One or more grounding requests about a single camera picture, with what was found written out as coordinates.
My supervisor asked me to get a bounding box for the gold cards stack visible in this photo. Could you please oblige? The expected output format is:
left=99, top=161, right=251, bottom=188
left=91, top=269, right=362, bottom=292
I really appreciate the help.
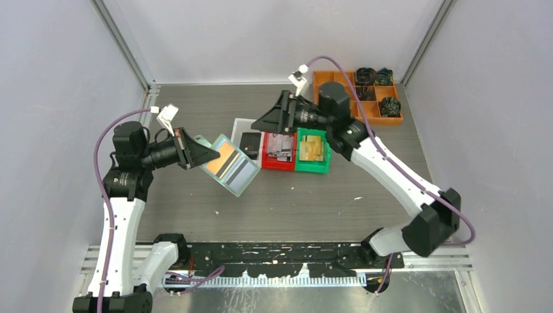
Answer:
left=299, top=135, right=324, bottom=162

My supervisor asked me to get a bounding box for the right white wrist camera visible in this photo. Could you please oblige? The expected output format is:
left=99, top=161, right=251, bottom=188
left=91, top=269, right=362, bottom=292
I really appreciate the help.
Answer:
left=288, top=64, right=309, bottom=97

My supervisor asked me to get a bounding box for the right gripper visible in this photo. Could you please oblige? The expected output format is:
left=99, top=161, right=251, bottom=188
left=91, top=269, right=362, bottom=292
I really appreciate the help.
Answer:
left=250, top=91, right=332, bottom=137

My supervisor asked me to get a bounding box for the green plastic bin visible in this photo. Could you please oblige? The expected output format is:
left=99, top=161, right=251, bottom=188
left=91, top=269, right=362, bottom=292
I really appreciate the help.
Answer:
left=295, top=128, right=331, bottom=174

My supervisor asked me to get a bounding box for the silver cards stack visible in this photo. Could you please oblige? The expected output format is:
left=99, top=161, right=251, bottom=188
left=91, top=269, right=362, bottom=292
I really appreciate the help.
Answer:
left=266, top=133, right=294, bottom=162

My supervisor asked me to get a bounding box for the green card holder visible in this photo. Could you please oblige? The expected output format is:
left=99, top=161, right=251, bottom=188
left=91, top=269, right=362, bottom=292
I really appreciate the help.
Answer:
left=194, top=134, right=260, bottom=197

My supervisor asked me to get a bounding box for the dark rolled cloth middle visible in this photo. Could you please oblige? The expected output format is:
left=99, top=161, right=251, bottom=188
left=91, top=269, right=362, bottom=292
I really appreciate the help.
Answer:
left=355, top=85, right=376, bottom=101

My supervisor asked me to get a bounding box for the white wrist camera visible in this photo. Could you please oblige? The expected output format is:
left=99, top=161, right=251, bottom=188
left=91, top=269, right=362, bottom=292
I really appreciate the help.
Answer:
left=288, top=64, right=309, bottom=97
left=149, top=104, right=179, bottom=137

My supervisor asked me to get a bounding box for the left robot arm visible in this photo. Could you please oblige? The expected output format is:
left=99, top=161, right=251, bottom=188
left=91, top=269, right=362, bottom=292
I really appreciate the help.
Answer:
left=72, top=121, right=220, bottom=312

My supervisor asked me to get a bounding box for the gold credit card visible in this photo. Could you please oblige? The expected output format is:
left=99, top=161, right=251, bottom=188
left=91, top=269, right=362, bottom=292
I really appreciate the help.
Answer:
left=205, top=141, right=239, bottom=178

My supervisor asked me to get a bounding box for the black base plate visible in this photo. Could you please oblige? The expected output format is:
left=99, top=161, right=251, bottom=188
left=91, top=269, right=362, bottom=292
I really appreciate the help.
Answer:
left=170, top=242, right=388, bottom=278

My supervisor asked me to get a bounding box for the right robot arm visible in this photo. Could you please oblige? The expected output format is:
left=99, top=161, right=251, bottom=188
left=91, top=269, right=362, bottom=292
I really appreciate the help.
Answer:
left=252, top=82, right=461, bottom=268

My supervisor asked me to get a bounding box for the red plastic bin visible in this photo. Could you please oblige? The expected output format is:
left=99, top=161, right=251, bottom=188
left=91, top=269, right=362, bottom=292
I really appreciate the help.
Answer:
left=261, top=132, right=297, bottom=171

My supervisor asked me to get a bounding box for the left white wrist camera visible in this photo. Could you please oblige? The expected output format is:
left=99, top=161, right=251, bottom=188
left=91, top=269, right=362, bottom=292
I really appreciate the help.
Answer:
left=149, top=104, right=179, bottom=137

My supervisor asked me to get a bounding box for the black VIP cards stack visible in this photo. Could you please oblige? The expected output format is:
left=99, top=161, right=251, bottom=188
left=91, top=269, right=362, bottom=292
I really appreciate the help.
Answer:
left=239, top=132, right=262, bottom=160

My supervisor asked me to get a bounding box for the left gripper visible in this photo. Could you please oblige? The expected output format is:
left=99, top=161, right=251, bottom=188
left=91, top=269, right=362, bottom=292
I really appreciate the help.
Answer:
left=140, top=127, right=219, bottom=171

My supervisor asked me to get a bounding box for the green rolled cloth top-right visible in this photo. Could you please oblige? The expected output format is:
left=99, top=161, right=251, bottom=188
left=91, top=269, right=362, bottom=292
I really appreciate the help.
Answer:
left=374, top=68, right=394, bottom=86

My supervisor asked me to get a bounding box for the white plastic bin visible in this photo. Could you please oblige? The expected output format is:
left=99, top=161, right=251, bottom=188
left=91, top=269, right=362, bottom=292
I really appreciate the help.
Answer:
left=231, top=118, right=265, bottom=168

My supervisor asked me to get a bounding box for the green rolled cloth bottom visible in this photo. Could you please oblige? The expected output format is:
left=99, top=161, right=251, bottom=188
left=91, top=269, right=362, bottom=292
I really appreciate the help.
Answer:
left=379, top=97, right=401, bottom=117

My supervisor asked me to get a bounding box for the wooden compartment tray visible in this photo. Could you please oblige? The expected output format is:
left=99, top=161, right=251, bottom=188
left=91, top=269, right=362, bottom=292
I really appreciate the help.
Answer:
left=312, top=70, right=404, bottom=126

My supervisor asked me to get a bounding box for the dark rolled cloth top-left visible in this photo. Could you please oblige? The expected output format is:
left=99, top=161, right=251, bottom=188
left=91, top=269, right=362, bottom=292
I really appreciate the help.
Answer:
left=354, top=67, right=378, bottom=85

